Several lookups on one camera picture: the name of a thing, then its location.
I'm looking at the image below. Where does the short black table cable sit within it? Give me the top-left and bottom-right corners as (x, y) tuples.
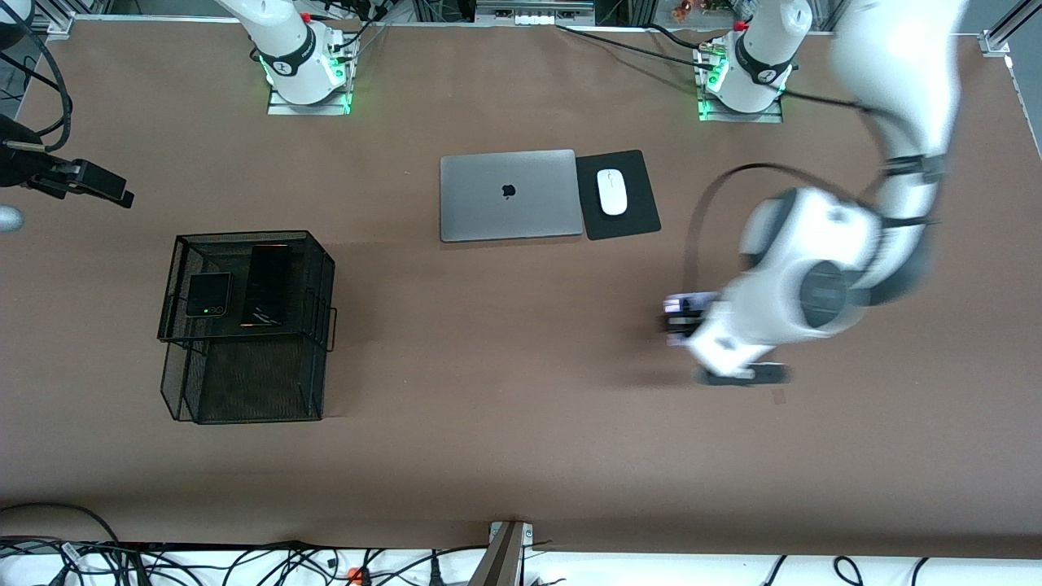
(646, 23), (711, 48)

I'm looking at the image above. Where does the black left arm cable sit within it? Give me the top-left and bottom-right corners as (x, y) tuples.
(688, 163), (864, 298)

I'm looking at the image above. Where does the black slab smartphone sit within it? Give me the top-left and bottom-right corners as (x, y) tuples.
(242, 244), (290, 329)

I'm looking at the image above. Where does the long black table cable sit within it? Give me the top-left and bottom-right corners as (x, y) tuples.
(556, 24), (713, 66)

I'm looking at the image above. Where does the grey closed laptop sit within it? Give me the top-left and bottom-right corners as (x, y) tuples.
(440, 149), (585, 243)

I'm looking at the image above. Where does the thick grey floor cable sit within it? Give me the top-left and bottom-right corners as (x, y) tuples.
(0, 503), (123, 562)

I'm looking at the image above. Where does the grey metal camera bracket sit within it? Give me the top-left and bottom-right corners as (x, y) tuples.
(468, 521), (535, 586)

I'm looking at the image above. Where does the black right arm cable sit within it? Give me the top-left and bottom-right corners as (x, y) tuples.
(0, 23), (74, 155)

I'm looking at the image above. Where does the black mouse pad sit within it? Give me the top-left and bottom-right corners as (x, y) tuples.
(576, 150), (662, 241)

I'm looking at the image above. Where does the white computer mouse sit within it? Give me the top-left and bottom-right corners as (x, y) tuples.
(597, 168), (628, 216)

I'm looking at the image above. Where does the lilac white flip phone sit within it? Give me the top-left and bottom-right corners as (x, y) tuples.
(662, 291), (721, 349)

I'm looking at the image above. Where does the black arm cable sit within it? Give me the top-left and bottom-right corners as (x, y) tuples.
(688, 163), (864, 298)
(0, 23), (74, 155)

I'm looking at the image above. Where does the grey white power strip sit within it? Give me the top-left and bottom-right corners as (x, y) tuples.
(476, 0), (595, 25)

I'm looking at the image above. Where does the black wire mesh basket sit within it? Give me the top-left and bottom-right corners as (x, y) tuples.
(157, 230), (337, 425)

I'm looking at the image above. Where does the black square flip phone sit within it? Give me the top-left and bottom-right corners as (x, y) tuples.
(185, 272), (233, 318)

